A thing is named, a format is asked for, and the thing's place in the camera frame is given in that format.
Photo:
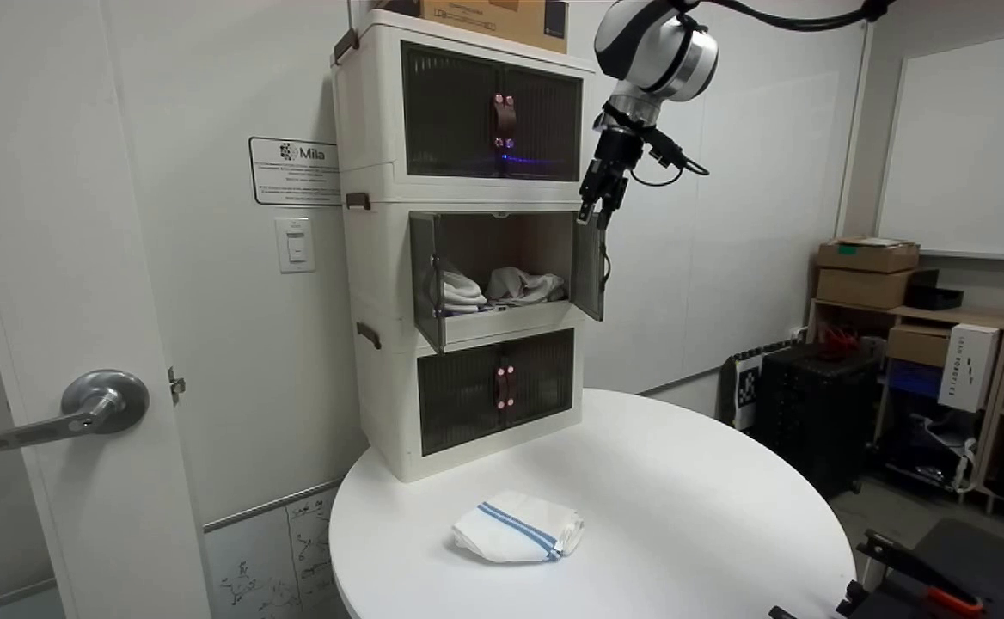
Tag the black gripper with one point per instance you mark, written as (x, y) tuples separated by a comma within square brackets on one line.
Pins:
[(620, 142)]

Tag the dark translucent cabinet door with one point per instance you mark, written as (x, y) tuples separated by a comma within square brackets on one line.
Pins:
[(543, 122), (452, 109), (540, 380), (461, 397), (427, 288), (592, 269)]

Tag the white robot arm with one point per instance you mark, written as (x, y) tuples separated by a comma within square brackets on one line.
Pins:
[(670, 52)]

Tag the white stacked storage cabinet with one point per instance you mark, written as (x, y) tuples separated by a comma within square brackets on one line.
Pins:
[(377, 116)]

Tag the white room door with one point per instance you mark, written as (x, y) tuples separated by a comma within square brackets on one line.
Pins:
[(55, 227)]

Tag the grey folded cloth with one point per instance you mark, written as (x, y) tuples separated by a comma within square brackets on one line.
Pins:
[(525, 284)]

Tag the white folded cloth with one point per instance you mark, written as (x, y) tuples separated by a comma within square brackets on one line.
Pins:
[(461, 294)]

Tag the black framed sign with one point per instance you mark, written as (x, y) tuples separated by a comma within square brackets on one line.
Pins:
[(739, 390)]

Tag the flat brown cardboard box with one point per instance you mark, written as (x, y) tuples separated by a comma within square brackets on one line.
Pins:
[(869, 256)]

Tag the black storage crate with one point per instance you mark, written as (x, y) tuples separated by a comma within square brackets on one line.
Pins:
[(815, 414)]

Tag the black box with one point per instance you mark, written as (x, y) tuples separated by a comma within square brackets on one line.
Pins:
[(938, 289)]

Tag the small brown cardboard box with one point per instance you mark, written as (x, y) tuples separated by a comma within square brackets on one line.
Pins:
[(915, 347)]

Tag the blue box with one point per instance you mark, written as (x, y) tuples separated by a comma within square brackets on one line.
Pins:
[(915, 385)]

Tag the white whiteboard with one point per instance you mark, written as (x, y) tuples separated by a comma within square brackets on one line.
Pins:
[(971, 139)]

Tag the white product box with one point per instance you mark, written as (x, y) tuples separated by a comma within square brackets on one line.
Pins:
[(971, 366)]

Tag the white light switch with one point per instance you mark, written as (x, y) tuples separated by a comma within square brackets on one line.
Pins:
[(297, 247)]

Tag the white wall sign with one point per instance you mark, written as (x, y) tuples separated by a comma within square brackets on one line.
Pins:
[(295, 172)]

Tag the white wall poster with drawings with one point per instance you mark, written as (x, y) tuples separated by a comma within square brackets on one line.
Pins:
[(265, 562)]

